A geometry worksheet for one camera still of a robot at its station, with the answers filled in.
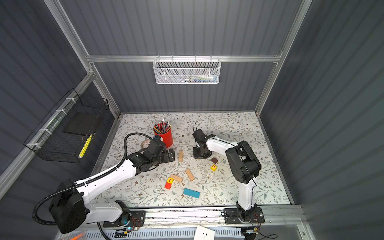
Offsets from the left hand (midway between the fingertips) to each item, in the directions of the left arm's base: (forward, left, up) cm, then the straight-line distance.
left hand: (169, 154), depth 83 cm
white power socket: (-37, -16, -8) cm, 41 cm away
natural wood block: (+5, -6, -12) cm, 14 cm away
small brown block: (+1, -27, -11) cm, 29 cm away
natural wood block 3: (-9, -3, -12) cm, 15 cm away
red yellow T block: (-12, +1, -12) cm, 17 cm away
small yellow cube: (-5, -26, -10) cm, 28 cm away
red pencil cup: (+14, +2, -3) cm, 14 cm away
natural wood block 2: (-7, -11, -12) cm, 18 cm away
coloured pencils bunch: (+20, +6, 0) cm, 21 cm away
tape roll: (+16, +19, -12) cm, 28 cm away
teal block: (-18, -12, -11) cm, 25 cm away
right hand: (+4, -17, -12) cm, 21 cm away
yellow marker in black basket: (-2, +37, +15) cm, 40 cm away
